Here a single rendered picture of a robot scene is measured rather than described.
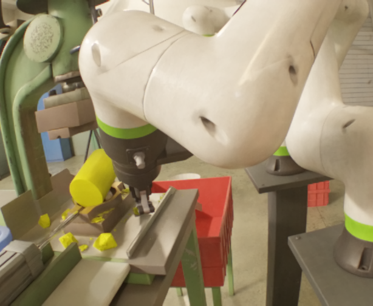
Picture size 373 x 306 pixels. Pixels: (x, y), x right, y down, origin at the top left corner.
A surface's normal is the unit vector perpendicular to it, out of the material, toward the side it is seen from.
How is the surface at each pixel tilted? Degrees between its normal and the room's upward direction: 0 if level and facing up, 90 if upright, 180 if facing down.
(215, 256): 90
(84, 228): 90
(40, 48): 90
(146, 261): 0
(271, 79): 78
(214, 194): 90
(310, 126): 60
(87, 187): 106
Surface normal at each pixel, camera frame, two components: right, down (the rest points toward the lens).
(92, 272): -0.14, -0.97
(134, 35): -0.11, -0.28
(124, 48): -0.27, -0.03
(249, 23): -0.40, -0.40
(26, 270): 0.97, -0.08
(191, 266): -0.18, 0.25
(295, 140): -0.94, 0.10
